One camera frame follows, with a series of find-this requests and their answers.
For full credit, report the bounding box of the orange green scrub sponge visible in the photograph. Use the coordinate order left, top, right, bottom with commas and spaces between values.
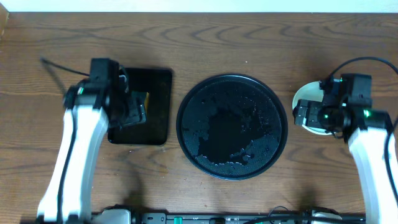
144, 92, 150, 113

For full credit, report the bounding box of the light blue plate front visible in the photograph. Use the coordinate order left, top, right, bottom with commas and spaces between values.
292, 82, 331, 136

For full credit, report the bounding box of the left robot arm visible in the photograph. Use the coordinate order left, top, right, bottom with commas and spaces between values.
36, 79, 148, 223

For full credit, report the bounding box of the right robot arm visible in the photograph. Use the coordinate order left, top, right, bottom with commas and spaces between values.
293, 99, 397, 223

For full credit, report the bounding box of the black rectangular tray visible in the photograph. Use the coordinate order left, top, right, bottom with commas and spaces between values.
108, 68, 173, 145

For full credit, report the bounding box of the black round tray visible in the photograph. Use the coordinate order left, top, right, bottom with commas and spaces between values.
176, 73, 288, 180

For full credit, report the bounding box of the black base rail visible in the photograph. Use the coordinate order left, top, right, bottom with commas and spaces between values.
131, 213, 366, 224

